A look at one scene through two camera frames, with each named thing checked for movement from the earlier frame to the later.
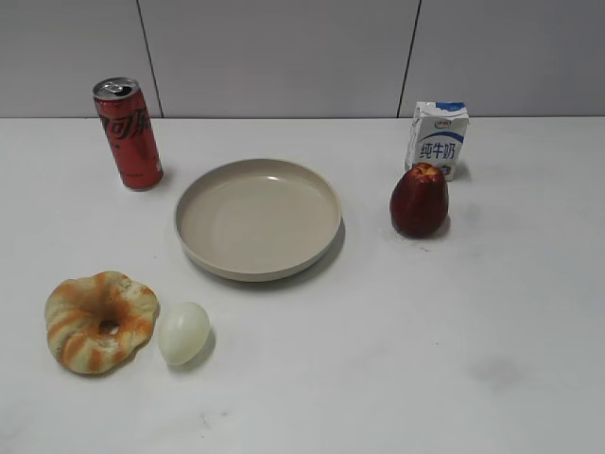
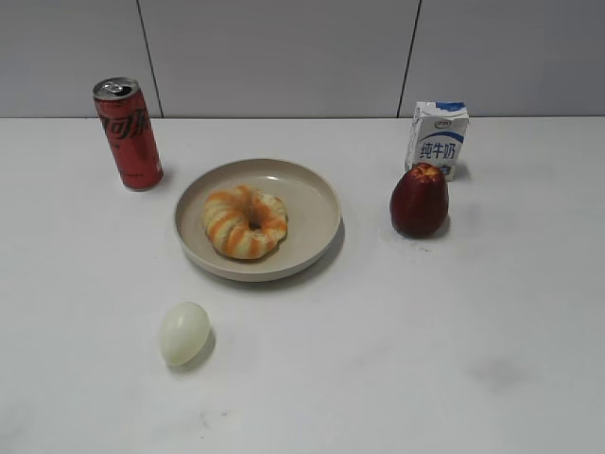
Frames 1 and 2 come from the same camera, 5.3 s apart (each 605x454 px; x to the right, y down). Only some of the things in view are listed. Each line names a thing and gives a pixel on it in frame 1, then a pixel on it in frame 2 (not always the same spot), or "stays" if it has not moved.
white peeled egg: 183,330 stays
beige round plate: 257,220 stays
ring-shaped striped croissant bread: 96,324 -> 244,223
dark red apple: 420,200 stays
